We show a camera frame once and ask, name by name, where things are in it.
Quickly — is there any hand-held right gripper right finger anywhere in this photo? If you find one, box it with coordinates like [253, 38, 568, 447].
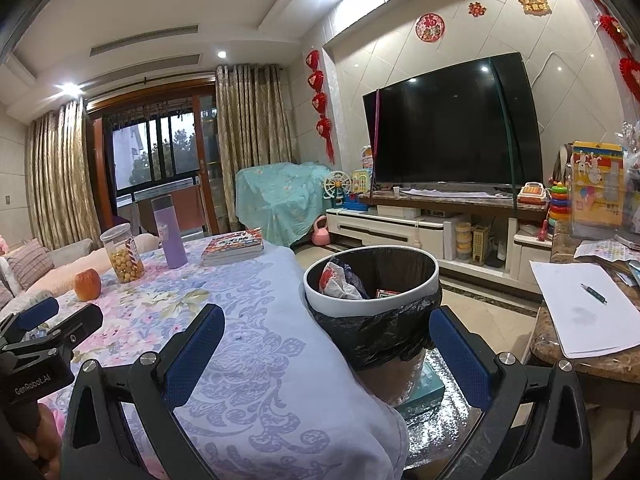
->
[429, 305, 593, 480]

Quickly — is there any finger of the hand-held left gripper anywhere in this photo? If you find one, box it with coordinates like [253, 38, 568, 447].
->
[0, 296, 60, 344]
[0, 304, 104, 362]

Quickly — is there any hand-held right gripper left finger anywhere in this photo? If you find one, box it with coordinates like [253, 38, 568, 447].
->
[59, 302, 226, 480]

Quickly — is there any white bin with black bag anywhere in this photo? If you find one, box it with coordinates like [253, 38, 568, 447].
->
[303, 245, 443, 372]

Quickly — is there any white red bag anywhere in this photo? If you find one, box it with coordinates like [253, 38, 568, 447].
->
[317, 260, 372, 302]

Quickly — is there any person's left hand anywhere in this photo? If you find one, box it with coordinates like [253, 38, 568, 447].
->
[35, 402, 64, 468]

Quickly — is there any red apple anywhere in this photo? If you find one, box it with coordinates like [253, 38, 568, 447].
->
[74, 268, 102, 302]

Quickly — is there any teal flat box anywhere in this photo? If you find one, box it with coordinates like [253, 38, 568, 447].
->
[400, 360, 446, 419]

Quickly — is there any light upholstered sofa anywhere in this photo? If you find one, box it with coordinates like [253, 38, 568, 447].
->
[0, 232, 162, 322]

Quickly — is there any silver glitter board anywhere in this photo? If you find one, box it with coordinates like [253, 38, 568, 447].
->
[400, 345, 502, 467]

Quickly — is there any brown cardboard box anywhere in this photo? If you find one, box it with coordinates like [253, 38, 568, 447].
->
[357, 347, 426, 409]

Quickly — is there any clear jar of snack balls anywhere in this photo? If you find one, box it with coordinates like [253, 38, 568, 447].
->
[100, 223, 146, 285]

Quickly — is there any marble side table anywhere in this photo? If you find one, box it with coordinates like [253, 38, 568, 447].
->
[530, 220, 640, 407]

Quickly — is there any yellow slotted box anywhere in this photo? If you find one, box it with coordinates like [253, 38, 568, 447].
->
[471, 225, 491, 265]

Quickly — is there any thick colourful book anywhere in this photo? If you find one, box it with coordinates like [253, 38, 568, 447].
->
[201, 227, 264, 267]

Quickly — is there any stack of yellow tubs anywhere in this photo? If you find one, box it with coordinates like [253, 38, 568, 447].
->
[455, 221, 473, 261]

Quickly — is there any white paper sheet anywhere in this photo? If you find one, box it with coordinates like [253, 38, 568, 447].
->
[530, 261, 640, 359]

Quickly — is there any purple bottle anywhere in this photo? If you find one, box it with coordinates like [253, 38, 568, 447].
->
[151, 194, 189, 270]

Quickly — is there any beige patterned curtain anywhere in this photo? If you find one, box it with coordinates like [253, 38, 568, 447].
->
[215, 62, 294, 234]
[25, 97, 104, 252]

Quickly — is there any white television cabinet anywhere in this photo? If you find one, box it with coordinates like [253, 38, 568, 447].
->
[326, 190, 556, 294]

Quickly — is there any dark pen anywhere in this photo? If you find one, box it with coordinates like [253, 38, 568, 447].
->
[580, 282, 609, 306]

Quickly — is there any pink toy kettlebell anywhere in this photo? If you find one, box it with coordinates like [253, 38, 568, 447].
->
[311, 215, 331, 247]

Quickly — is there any orange toy telephone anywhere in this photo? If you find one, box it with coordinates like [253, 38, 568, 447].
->
[517, 181, 546, 206]

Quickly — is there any teal cloth cover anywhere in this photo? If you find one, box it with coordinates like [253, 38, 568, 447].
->
[235, 161, 336, 249]

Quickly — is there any printed paper sheet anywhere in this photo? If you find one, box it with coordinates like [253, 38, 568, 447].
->
[574, 237, 640, 264]

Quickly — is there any wooden framed glass door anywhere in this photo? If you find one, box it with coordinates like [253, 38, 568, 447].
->
[85, 77, 221, 242]

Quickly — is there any colourful toy house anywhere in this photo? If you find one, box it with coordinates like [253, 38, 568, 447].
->
[351, 167, 374, 194]

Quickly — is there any toy ferris wheel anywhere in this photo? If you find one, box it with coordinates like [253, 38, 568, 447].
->
[324, 170, 352, 207]

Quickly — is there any yellow cartoon printed box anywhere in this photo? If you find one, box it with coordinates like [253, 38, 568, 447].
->
[570, 141, 627, 241]

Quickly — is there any black flat television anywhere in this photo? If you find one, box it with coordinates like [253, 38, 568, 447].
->
[362, 51, 544, 192]

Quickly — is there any rainbow stacking ring toy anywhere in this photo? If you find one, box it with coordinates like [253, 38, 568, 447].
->
[545, 180, 570, 234]

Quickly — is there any red hanging ornament string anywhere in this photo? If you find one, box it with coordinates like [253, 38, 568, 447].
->
[306, 50, 336, 164]

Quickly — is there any round red wall decal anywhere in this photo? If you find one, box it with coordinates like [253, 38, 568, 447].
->
[415, 12, 446, 44]

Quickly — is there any red wall ornament string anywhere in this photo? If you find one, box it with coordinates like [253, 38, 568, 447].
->
[572, 0, 640, 104]

